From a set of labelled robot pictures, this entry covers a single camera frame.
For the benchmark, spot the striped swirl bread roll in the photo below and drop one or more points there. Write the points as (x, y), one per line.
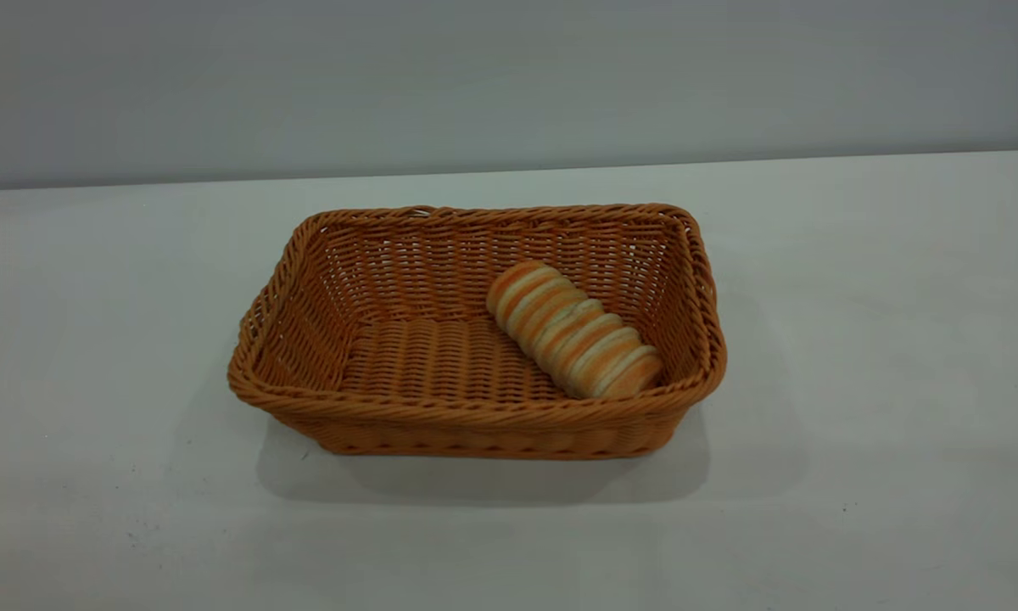
(573, 331)

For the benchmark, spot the orange woven wicker basket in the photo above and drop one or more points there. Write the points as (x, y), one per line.
(424, 356)

